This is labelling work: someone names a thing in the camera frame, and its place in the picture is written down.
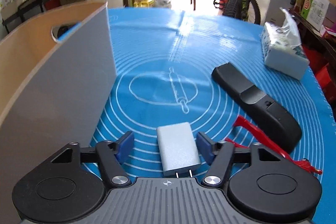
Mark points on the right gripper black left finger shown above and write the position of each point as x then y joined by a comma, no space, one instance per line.
72,182

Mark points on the red plastic tool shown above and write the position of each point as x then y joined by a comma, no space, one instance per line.
261,137

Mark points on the green white carton box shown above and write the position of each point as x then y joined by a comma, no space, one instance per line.
314,12

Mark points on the blue silicone baking mat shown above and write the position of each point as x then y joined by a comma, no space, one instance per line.
164,60

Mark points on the white usb wall charger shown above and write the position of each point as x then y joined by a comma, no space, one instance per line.
177,149

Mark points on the beige plastic storage bin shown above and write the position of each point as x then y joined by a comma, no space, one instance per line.
57,72

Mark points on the yellow oil jug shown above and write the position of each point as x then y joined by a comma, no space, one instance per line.
144,4

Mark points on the blue white tissue pack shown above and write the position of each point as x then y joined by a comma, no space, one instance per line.
282,49

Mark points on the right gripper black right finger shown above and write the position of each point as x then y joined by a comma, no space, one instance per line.
257,182

